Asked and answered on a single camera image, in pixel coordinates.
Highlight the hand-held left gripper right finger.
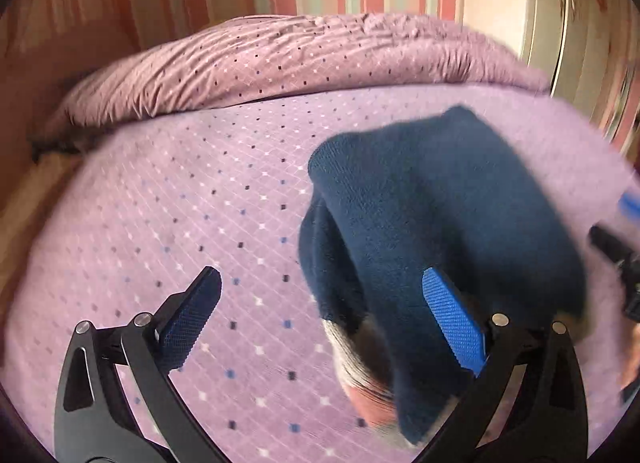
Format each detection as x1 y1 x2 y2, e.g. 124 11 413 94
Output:
415 267 589 463

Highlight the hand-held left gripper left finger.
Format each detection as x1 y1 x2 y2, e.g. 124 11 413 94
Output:
54 266 223 463

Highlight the navy blue sock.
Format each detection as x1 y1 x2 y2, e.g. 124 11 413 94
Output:
298 104 588 446

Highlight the person's right hand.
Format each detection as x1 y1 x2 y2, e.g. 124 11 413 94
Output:
619 322 640 396

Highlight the purple dotted bed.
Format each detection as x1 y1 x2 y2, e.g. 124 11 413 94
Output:
0 78 640 463

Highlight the purple dotted pillow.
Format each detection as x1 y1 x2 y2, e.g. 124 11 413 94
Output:
45 13 551 131

